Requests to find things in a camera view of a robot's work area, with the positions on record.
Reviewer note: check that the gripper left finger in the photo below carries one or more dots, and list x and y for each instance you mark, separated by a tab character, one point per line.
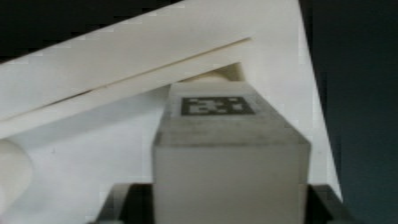
128	205

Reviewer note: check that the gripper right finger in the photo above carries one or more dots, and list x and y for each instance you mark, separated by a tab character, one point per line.
325	210

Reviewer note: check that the white table leg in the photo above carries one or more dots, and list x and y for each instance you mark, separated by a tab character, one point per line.
229	156

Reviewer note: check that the white square table top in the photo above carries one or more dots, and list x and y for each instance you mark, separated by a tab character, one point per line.
84	95

